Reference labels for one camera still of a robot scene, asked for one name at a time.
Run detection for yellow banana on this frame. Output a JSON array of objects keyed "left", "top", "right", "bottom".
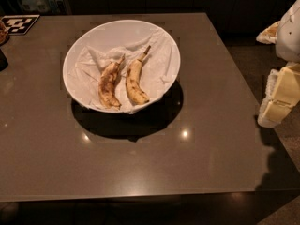
[{"left": 126, "top": 46, "right": 151, "bottom": 105}]

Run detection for white bowl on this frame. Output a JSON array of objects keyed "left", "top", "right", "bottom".
[{"left": 62, "top": 19, "right": 182, "bottom": 114}]

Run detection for dark object at left edge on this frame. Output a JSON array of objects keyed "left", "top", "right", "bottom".
[{"left": 0, "top": 49, "right": 8, "bottom": 71}]

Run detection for white paper napkin liner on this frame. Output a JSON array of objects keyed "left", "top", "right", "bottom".
[{"left": 63, "top": 35, "right": 180, "bottom": 113}]

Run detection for black white fiducial marker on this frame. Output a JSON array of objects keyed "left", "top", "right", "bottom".
[{"left": 1, "top": 15, "right": 39, "bottom": 35}]

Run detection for brown object at left edge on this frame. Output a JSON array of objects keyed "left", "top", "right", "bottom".
[{"left": 0, "top": 21, "right": 9, "bottom": 46}]

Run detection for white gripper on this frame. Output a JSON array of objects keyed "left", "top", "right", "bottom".
[{"left": 256, "top": 0, "right": 300, "bottom": 128}]

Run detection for brown spotted left banana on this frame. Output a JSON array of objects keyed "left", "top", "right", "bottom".
[{"left": 98, "top": 55, "right": 125, "bottom": 109}]

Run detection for white plastic jugs in background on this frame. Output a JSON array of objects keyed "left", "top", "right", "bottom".
[{"left": 21, "top": 0, "right": 67, "bottom": 15}]

